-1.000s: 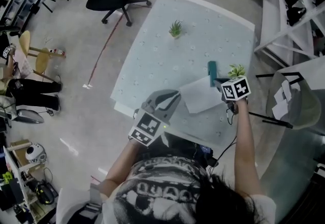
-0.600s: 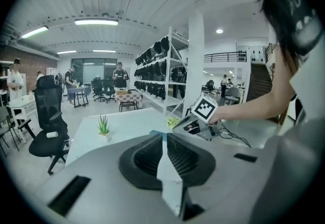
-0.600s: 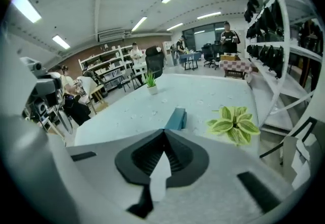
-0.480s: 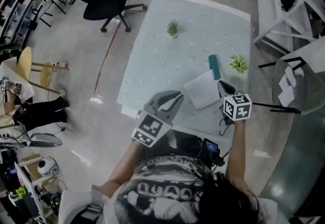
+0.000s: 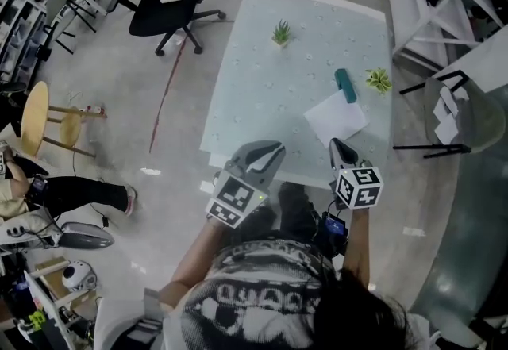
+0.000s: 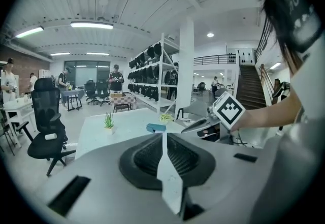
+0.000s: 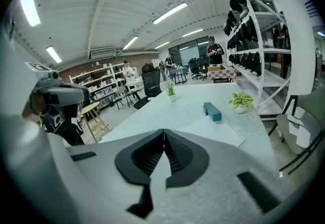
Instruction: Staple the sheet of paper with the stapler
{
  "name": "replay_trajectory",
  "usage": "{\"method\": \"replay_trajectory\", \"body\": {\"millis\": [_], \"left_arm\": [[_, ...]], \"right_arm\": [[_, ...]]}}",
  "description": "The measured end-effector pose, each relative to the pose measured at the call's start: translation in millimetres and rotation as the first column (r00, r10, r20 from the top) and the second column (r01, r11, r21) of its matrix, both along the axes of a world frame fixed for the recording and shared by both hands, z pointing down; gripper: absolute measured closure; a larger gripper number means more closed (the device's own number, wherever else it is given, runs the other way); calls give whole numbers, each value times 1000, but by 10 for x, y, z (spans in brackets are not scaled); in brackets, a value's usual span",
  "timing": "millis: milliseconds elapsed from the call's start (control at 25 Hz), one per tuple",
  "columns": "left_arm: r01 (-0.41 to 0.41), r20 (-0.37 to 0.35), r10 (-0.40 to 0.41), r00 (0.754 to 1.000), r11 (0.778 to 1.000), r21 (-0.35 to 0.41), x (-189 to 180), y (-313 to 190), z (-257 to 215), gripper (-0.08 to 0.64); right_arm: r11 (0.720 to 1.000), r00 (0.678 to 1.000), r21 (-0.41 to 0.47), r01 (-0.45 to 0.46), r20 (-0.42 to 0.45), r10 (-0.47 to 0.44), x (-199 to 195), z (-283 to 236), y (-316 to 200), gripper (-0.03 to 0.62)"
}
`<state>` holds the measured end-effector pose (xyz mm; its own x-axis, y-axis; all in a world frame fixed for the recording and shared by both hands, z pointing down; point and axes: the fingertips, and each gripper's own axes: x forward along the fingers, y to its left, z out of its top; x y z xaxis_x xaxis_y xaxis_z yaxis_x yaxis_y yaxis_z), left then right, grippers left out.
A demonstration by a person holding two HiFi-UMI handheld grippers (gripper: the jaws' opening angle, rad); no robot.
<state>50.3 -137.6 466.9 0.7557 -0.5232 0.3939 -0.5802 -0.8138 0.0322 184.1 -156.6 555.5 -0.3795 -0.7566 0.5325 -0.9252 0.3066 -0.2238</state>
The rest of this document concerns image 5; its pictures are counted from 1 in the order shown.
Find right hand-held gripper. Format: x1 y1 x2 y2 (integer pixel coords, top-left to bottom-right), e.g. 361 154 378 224
328 137 386 210

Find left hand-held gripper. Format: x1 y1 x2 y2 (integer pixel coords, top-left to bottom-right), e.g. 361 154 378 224
205 140 287 229

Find white paper sheet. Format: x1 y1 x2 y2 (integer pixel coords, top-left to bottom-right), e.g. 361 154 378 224
302 89 371 144

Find teal stapler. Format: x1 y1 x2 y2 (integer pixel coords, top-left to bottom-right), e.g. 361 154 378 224
333 67 357 105

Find person's right forearm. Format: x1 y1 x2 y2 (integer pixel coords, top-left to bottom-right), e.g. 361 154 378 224
340 206 373 287

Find person's left forearm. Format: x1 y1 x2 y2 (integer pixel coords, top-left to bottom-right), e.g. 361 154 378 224
158 218 224 309

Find white table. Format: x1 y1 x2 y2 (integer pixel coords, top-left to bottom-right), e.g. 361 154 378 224
198 0 394 191

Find person's black trousers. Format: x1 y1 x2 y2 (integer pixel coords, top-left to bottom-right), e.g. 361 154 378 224
237 180 319 247

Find pale blue dotted tablecloth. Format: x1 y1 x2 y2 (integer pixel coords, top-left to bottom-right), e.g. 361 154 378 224
198 0 394 179

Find black device with blue screen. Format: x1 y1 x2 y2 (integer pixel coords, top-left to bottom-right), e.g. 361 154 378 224
322 212 347 237

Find yellow-green leafy potted plant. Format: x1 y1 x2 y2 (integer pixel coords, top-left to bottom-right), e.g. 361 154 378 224
364 67 394 95

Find white papers on chair seat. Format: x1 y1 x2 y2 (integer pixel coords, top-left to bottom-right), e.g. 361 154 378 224
432 85 470 145

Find spiky green potted plant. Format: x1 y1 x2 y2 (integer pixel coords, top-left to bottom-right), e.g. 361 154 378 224
271 19 293 49

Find person's black white patterned shirt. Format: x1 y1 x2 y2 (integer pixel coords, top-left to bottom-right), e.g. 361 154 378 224
157 238 430 350

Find grey-green shell chair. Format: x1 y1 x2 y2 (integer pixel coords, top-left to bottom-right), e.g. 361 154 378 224
392 69 507 160

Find white shelf rack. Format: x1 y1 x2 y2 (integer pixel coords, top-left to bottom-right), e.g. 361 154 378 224
382 0 508 72

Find white red power strip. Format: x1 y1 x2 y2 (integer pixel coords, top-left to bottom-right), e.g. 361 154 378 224
78 103 109 120

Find black mesh office chair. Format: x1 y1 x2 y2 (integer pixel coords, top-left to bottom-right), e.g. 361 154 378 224
106 0 228 57

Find grey oval chair base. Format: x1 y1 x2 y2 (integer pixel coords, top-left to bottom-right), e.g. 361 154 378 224
58 221 117 251

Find white round helmet device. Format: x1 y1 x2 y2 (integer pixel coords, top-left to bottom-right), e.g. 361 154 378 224
60 259 98 294

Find round wooden stool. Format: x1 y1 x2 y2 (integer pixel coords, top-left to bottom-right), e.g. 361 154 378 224
19 80 106 160

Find grey chair with black legs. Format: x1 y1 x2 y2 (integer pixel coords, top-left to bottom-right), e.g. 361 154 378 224
38 0 99 56

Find grey strapped black pouch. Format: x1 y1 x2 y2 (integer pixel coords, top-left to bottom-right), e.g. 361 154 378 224
129 287 167 346

